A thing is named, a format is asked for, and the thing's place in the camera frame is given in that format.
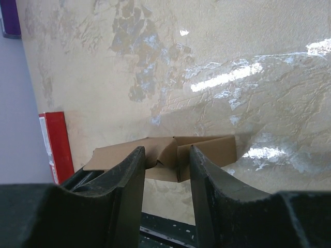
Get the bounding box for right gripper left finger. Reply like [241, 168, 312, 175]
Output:
[1, 147, 145, 247]

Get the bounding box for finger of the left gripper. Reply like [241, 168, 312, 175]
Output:
[61, 169, 103, 191]

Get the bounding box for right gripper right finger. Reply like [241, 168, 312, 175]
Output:
[190, 146, 330, 247]

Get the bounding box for brown cardboard box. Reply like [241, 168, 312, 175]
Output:
[83, 135, 237, 182]

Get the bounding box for red rectangular box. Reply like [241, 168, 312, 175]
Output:
[39, 112, 74, 184]

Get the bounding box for purple rectangular box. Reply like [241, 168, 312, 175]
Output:
[1, 0, 21, 39]

